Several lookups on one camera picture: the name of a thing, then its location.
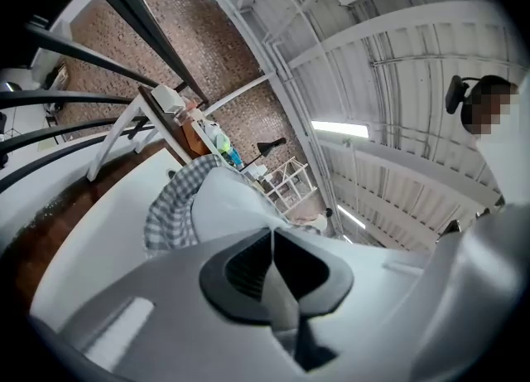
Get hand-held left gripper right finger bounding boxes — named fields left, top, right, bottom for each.
left=272, top=226, right=432, bottom=382

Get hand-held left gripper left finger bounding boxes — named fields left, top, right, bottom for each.
left=41, top=227, right=307, bottom=382

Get grey checked pillowcase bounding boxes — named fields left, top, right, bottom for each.
left=143, top=153, right=328, bottom=259

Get white metal shelf rack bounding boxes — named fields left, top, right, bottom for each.
left=264, top=155, right=319, bottom=212

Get blue plastic bin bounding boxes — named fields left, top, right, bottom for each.
left=227, top=146, right=246, bottom=171

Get orange box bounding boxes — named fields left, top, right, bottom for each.
left=181, top=119, right=213, bottom=157

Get ceiling tube light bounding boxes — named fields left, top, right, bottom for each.
left=310, top=119, right=369, bottom=139

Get dark-top table white legs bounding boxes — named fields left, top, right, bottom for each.
left=85, top=84, right=233, bottom=182

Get black desk lamp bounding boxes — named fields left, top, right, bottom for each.
left=242, top=137, right=287, bottom=171

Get white box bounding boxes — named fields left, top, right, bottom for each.
left=151, top=84, right=186, bottom=114

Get white pipe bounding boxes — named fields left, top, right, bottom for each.
left=205, top=72, right=277, bottom=116

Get person's head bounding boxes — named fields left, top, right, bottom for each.
left=460, top=75, right=521, bottom=137

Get black metal railing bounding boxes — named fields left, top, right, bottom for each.
left=0, top=0, right=210, bottom=195

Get black head camera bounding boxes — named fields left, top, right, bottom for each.
left=445, top=75, right=471, bottom=115

